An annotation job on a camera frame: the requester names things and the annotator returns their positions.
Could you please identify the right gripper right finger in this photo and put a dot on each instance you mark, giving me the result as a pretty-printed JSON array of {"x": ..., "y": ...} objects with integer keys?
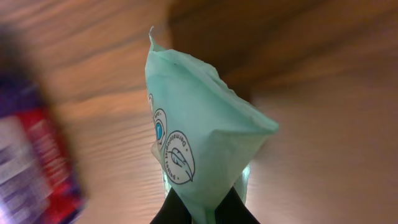
[{"x": 232, "y": 211}]

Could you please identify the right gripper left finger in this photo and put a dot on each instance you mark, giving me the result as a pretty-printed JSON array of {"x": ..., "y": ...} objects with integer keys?
[{"x": 173, "y": 211}]

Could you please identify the green wet wipes pack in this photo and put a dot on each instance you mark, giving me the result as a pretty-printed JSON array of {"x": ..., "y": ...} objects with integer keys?
[{"x": 206, "y": 135}]

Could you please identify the pink purple liner pack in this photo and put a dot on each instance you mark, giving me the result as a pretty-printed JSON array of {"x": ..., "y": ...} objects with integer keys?
[{"x": 38, "y": 182}]

